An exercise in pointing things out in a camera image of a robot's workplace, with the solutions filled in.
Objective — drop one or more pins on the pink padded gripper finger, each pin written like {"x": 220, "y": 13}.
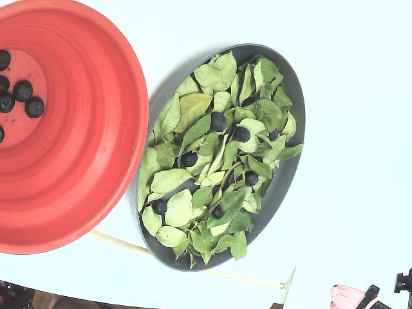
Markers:
{"x": 347, "y": 297}

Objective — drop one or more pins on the dark blueberry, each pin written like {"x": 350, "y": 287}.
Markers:
{"x": 34, "y": 107}
{"x": 241, "y": 134}
{"x": 1, "y": 133}
{"x": 189, "y": 158}
{"x": 273, "y": 135}
{"x": 6, "y": 102}
{"x": 251, "y": 177}
{"x": 4, "y": 60}
{"x": 217, "y": 211}
{"x": 159, "y": 206}
{"x": 22, "y": 90}
{"x": 218, "y": 121}
{"x": 3, "y": 83}

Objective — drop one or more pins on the dark grey round bowl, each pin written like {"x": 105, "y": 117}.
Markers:
{"x": 289, "y": 180}

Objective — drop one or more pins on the heap of green leaves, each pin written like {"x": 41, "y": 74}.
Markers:
{"x": 225, "y": 77}

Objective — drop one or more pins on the red ribbed plastic cup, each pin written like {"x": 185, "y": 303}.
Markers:
{"x": 90, "y": 128}

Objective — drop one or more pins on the pale green leaf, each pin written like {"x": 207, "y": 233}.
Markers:
{"x": 227, "y": 67}
{"x": 178, "y": 209}
{"x": 146, "y": 174}
{"x": 169, "y": 119}
{"x": 239, "y": 246}
{"x": 170, "y": 236}
{"x": 170, "y": 181}
{"x": 209, "y": 77}
{"x": 289, "y": 151}
{"x": 151, "y": 221}

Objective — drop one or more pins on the dark green long leaf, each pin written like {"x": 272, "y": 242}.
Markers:
{"x": 196, "y": 130}

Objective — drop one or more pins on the thin pale wooden strip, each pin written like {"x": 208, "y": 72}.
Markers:
{"x": 116, "y": 240}

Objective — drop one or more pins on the olive yellowish large leaf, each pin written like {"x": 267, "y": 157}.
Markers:
{"x": 193, "y": 109}

